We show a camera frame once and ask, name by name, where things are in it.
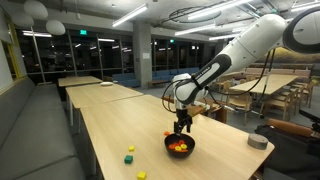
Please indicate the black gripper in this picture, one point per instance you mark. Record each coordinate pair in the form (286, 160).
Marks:
(183, 117)

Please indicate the orange disc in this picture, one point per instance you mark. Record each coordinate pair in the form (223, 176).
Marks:
(166, 133)
(170, 146)
(174, 144)
(184, 150)
(181, 142)

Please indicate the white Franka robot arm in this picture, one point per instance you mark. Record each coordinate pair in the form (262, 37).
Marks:
(246, 46)

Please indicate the black bowl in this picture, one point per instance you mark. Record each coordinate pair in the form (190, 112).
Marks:
(178, 155)

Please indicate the low wooden coffee table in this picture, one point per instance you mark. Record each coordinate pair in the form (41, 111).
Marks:
(156, 81)

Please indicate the small yellow cube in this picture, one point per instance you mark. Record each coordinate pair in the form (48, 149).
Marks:
(131, 148)

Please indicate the blue sofa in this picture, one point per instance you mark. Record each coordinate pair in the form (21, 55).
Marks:
(126, 80)
(166, 72)

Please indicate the light wooden chair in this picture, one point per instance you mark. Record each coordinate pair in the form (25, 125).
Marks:
(241, 101)
(281, 105)
(305, 93)

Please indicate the green cube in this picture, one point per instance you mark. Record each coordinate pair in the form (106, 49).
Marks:
(128, 159)

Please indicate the large yellow cube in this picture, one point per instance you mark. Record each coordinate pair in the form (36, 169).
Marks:
(141, 175)

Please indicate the grey tape roll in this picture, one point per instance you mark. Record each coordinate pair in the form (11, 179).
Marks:
(257, 141)

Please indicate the white paper sign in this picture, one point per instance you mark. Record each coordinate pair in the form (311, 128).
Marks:
(146, 55)

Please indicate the concrete pillar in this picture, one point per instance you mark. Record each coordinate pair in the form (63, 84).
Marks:
(142, 53)

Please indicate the small green sign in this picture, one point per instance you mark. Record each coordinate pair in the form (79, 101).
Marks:
(171, 41)

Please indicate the white flat object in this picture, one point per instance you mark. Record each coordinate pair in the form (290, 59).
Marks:
(106, 83)

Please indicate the long wooden table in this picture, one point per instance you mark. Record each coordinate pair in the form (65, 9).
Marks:
(100, 95)
(78, 80)

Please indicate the tan leather roll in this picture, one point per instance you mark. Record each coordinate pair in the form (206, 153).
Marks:
(290, 127)

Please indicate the wooden dining table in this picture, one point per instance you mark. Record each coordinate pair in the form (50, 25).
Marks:
(283, 80)

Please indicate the black bag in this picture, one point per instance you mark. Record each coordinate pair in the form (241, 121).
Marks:
(290, 156)

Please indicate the distant ceiling light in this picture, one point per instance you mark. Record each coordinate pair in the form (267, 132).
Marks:
(106, 40)
(36, 34)

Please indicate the green exit sign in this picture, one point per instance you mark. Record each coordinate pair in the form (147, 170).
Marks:
(83, 32)

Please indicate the grey upholstered bench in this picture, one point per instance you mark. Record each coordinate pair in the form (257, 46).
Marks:
(33, 133)

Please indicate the white globe pendant lamp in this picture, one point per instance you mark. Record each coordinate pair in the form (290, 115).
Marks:
(22, 19)
(55, 27)
(35, 9)

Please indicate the tan wrist camera mount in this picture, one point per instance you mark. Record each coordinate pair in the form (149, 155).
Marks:
(196, 110)

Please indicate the black tripod mount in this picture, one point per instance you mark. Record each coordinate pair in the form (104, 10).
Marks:
(311, 120)

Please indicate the yellow window frame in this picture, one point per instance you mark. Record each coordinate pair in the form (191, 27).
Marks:
(12, 63)

